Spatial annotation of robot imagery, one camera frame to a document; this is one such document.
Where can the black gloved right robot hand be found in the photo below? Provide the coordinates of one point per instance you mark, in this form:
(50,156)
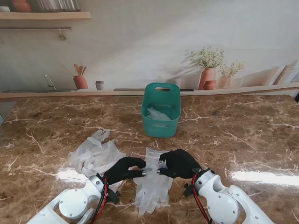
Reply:
(182,163)

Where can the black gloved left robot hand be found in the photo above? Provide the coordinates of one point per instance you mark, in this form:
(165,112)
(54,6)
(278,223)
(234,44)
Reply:
(121,170)

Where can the green plastic basket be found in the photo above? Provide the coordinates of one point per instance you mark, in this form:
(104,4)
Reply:
(161,133)

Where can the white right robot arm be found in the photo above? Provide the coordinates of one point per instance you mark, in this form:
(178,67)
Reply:
(224,198)

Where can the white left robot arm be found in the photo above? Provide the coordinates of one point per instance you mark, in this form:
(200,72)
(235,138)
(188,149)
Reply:
(72,205)

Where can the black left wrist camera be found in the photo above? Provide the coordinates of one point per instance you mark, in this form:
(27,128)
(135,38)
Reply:
(114,197)

